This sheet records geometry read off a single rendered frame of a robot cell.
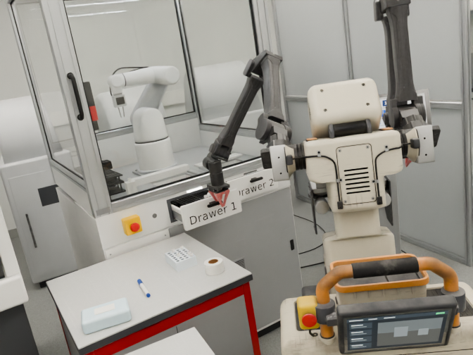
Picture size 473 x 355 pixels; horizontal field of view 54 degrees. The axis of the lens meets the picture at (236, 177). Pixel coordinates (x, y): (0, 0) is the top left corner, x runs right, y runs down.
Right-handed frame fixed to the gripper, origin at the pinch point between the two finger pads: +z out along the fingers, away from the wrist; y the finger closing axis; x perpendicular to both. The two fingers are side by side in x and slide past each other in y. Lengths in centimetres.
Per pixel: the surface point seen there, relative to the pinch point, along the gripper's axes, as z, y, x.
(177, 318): 18, -41, 43
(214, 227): 17.4, 18.6, -3.7
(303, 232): 91, 116, -129
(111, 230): 3.0, 18.6, 44.6
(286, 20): -80, 173, -179
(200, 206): -1.0, 2.8, 8.4
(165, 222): 7.3, 18.7, 20.4
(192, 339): 13, -63, 47
